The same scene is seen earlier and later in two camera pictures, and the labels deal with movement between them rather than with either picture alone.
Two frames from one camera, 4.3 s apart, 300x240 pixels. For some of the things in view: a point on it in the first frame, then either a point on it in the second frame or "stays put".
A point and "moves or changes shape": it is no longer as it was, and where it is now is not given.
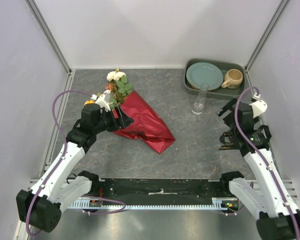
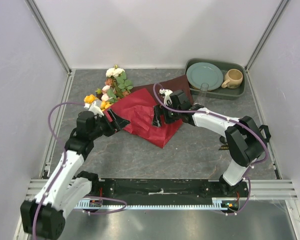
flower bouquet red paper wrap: x=146 y=127 moves or changes shape
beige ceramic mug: x=233 y=78 stays put
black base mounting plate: x=157 y=190 stays put
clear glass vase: x=197 y=108 stays put
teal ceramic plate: x=199 y=73 stays put
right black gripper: x=229 y=106 to x=159 y=110
